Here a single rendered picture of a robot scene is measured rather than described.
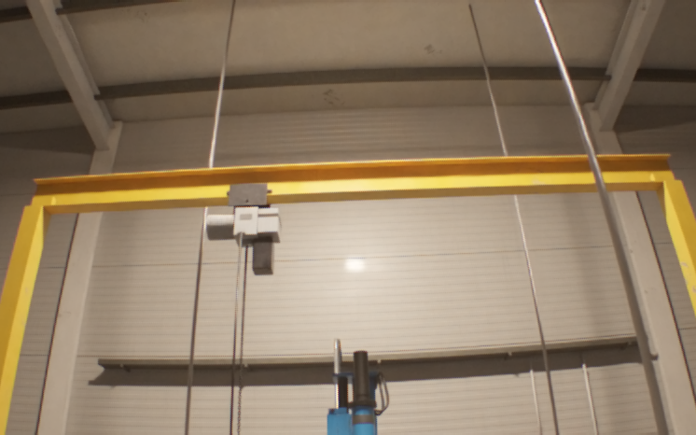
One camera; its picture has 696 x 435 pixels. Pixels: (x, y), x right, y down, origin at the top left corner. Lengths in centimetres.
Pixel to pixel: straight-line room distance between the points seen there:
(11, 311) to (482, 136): 597
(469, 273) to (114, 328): 421
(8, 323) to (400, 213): 455
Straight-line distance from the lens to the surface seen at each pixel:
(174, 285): 686
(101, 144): 816
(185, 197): 446
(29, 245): 471
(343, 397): 439
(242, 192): 425
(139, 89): 785
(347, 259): 663
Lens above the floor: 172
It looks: 30 degrees up
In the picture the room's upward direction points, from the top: 2 degrees counter-clockwise
